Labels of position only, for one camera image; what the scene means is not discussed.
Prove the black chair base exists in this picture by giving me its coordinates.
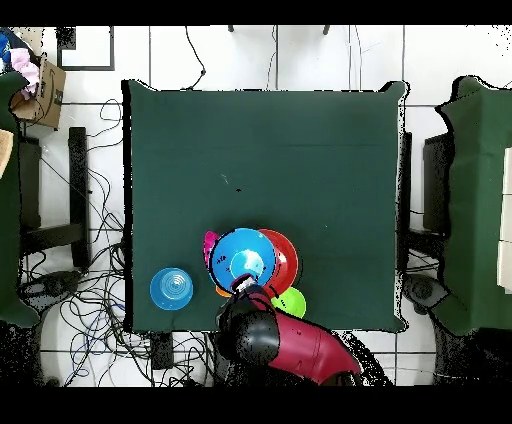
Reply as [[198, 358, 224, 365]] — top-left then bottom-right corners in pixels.
[[17, 269, 83, 317], [401, 273, 451, 315]]

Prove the tangle of black cables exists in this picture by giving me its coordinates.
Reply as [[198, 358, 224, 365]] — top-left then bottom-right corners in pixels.
[[17, 97, 217, 387]]

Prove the blue small bowl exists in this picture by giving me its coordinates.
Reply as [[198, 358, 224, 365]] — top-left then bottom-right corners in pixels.
[[148, 266, 195, 312]]

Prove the black metal stand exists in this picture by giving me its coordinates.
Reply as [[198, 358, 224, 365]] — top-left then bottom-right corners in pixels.
[[17, 126, 92, 270]]

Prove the blue large bowl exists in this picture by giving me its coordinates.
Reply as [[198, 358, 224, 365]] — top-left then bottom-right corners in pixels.
[[208, 227, 278, 294]]

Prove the black cable with connector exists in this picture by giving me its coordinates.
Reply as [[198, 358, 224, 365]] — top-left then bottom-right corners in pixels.
[[184, 25, 208, 91]]

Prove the blue item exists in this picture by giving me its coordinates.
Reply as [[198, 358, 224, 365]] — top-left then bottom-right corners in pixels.
[[0, 31, 17, 73]]

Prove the black power strip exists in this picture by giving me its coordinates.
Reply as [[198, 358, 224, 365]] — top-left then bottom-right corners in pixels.
[[150, 331, 175, 371]]

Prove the green small bowl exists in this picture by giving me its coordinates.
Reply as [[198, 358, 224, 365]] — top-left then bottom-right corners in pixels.
[[270, 286, 308, 320]]

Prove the pink-red small bowl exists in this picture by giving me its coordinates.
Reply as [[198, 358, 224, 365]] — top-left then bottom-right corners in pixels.
[[202, 230, 221, 270]]

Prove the black square frame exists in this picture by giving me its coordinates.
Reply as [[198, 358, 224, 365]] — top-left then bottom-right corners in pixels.
[[55, 25, 116, 72]]

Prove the pink cloth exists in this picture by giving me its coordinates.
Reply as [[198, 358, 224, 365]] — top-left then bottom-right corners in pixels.
[[8, 47, 41, 101]]

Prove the black cabinet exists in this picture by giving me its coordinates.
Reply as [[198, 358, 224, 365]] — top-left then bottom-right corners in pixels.
[[421, 133, 455, 235]]

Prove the person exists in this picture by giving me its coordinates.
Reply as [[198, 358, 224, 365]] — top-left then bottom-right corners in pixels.
[[0, 128, 16, 180]]

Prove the cardboard box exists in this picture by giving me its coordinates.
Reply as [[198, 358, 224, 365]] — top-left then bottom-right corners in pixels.
[[9, 27, 68, 130]]

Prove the orange large bowl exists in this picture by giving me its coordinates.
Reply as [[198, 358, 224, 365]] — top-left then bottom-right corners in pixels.
[[257, 228, 300, 300]]

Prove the green cloth covered table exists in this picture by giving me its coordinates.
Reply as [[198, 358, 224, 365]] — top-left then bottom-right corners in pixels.
[[0, 71, 41, 329], [433, 75, 512, 337]]

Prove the dark green tablecloth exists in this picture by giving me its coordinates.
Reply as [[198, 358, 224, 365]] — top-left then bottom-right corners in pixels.
[[121, 78, 410, 334]]

